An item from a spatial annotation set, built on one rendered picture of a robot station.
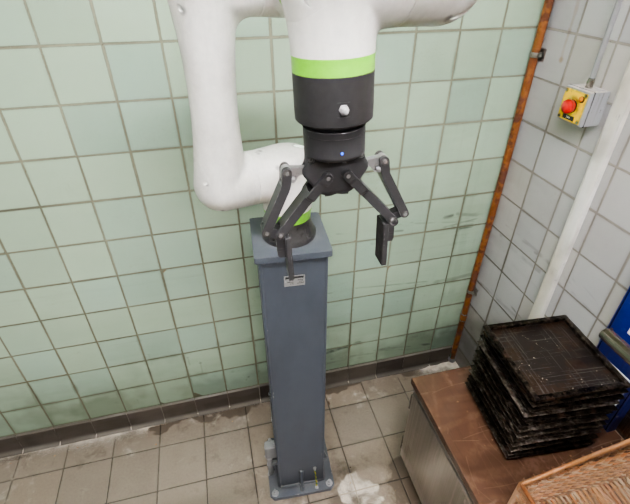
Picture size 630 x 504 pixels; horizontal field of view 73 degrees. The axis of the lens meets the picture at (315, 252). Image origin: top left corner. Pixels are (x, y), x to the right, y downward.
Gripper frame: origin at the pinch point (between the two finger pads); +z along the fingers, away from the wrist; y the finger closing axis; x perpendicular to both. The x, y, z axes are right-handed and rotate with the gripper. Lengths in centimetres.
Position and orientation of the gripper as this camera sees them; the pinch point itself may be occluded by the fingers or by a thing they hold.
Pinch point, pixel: (336, 260)
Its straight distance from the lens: 62.2
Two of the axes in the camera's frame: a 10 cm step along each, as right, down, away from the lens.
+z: 0.4, 8.3, 5.6
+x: 2.0, 5.4, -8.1
